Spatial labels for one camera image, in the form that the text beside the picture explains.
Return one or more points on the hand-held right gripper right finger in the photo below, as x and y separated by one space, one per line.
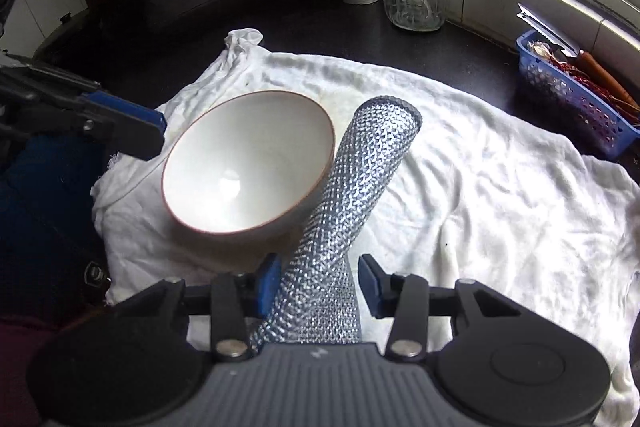
371 287

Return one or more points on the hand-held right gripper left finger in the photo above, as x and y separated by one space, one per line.
269 287

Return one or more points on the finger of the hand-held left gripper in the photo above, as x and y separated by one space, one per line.
135 132

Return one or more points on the white bowl with brown rim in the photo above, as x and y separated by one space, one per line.
240 157

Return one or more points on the silver mesh scrubbing cloth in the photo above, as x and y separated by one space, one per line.
360 167

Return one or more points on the white cloth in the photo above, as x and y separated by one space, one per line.
500 207

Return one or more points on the blue plastic basket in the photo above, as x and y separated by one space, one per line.
565 97

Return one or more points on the garlic bulb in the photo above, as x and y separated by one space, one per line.
541 48

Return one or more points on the dried red chili peppers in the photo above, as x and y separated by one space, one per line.
595 84

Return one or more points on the silver serrated blade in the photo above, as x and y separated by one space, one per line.
545 29

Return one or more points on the orange carrot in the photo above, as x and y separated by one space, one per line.
607 77

